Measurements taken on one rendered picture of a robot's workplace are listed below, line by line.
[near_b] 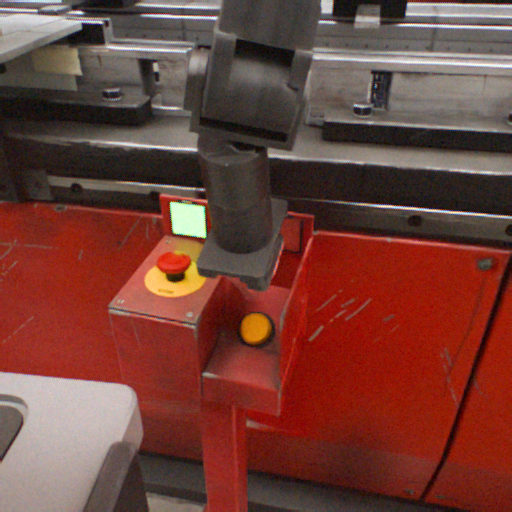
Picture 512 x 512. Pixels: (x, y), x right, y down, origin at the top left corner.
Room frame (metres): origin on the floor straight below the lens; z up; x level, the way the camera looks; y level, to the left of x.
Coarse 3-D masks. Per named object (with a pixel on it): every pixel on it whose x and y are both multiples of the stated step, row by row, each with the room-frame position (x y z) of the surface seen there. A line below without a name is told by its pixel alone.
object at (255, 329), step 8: (248, 320) 0.47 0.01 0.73; (256, 320) 0.47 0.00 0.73; (264, 320) 0.47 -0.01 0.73; (240, 328) 0.47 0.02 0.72; (248, 328) 0.46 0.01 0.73; (256, 328) 0.46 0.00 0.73; (264, 328) 0.46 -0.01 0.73; (248, 336) 0.46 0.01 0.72; (256, 336) 0.46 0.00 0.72; (264, 336) 0.45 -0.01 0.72; (256, 344) 0.45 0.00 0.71
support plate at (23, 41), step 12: (48, 24) 0.80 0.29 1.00; (60, 24) 0.80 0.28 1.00; (72, 24) 0.80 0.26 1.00; (0, 36) 0.72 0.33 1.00; (12, 36) 0.72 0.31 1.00; (24, 36) 0.72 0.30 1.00; (36, 36) 0.72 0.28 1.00; (48, 36) 0.73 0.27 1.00; (60, 36) 0.76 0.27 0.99; (0, 48) 0.65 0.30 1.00; (12, 48) 0.65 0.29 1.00; (24, 48) 0.67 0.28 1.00; (0, 60) 0.62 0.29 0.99
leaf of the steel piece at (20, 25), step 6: (0, 18) 0.83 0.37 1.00; (6, 18) 0.83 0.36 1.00; (12, 18) 0.83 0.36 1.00; (0, 24) 0.78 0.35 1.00; (6, 24) 0.79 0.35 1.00; (12, 24) 0.79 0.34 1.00; (18, 24) 0.79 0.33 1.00; (24, 24) 0.79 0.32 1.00; (30, 24) 0.79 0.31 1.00; (36, 24) 0.79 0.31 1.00; (42, 24) 0.79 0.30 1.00; (0, 30) 0.72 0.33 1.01; (6, 30) 0.75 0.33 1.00; (12, 30) 0.75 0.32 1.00; (18, 30) 0.75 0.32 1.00; (24, 30) 0.76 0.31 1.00
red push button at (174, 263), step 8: (160, 256) 0.50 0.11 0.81; (168, 256) 0.49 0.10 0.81; (176, 256) 0.49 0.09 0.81; (184, 256) 0.50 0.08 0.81; (160, 264) 0.48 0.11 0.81; (168, 264) 0.48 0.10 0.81; (176, 264) 0.48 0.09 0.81; (184, 264) 0.48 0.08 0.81; (168, 272) 0.47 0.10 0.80; (176, 272) 0.47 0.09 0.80; (184, 272) 0.50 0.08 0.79; (168, 280) 0.48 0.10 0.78; (176, 280) 0.48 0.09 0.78
